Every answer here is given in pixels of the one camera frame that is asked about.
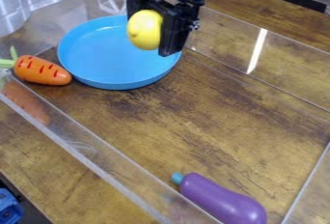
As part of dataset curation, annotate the blue object at corner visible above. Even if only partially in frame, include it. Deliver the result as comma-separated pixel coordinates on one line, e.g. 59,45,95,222
0,188,23,224

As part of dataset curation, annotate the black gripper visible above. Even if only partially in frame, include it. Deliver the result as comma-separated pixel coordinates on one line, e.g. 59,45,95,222
127,0,203,57

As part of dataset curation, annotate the purple toy eggplant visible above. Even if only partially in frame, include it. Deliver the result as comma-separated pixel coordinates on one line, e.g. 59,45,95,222
171,172,267,224

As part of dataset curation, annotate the yellow toy lemon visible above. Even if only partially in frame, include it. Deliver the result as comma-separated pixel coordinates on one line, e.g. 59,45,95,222
127,10,163,50

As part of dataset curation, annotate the blue round tray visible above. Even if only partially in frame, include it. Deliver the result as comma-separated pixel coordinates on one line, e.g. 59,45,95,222
56,15,182,90

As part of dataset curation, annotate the clear acrylic enclosure wall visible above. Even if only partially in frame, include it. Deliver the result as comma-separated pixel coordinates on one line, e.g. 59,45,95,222
0,0,330,224

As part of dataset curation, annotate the orange toy carrot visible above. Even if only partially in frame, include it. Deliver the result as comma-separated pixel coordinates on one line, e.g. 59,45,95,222
0,47,72,86

